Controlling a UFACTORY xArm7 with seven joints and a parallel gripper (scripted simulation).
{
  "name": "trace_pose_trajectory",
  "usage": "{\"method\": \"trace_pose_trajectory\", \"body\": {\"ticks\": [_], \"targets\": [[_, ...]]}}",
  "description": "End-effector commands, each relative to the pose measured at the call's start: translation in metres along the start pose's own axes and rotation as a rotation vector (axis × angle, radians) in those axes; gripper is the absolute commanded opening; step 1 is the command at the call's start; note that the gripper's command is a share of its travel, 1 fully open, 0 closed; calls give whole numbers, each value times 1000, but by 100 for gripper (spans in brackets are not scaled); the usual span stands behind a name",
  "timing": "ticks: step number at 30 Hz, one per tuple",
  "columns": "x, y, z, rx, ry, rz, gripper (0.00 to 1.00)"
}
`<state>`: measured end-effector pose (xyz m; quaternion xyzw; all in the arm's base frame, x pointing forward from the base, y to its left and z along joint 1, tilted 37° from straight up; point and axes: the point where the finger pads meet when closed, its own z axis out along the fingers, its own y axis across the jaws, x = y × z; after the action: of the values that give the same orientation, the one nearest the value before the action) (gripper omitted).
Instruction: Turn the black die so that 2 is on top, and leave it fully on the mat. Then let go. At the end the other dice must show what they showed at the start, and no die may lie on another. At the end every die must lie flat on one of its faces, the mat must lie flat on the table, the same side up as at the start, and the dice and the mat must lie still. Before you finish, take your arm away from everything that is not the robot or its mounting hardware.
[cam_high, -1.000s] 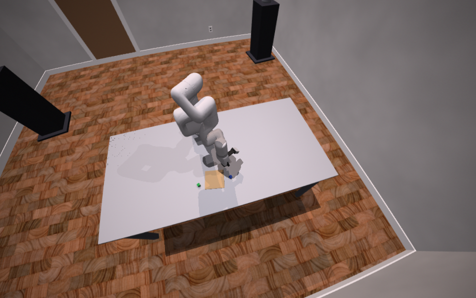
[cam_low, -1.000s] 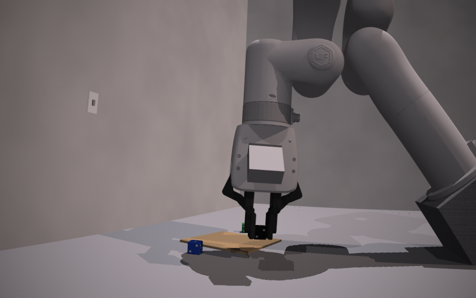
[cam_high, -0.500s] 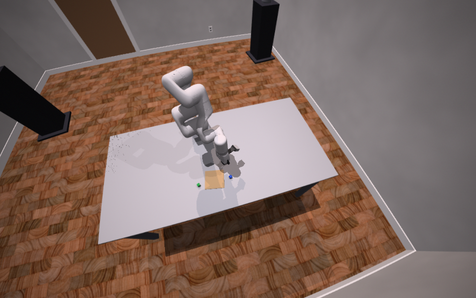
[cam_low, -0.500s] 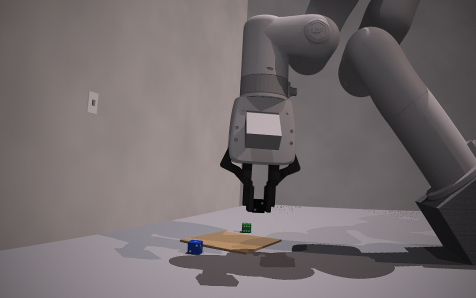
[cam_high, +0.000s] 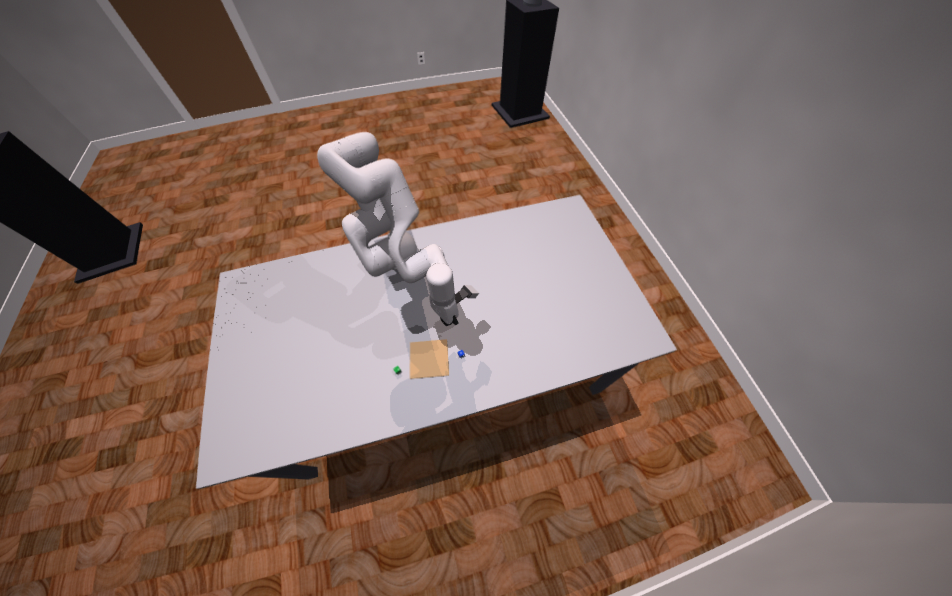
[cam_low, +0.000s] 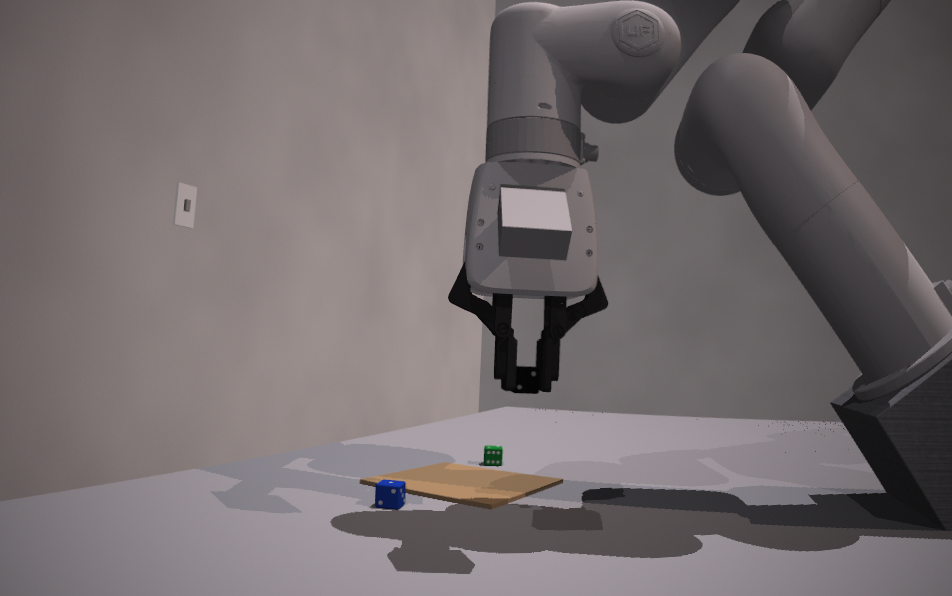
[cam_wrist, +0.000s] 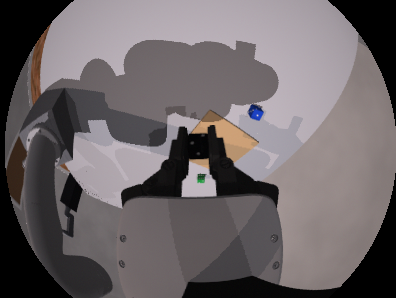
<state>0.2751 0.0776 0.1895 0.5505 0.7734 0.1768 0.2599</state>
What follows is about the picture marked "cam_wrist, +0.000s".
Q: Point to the green die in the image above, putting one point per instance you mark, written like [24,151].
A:
[200,178]

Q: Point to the tan flat mat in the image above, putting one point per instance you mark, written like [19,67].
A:
[237,142]

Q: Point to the blue die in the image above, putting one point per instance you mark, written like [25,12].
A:
[255,112]

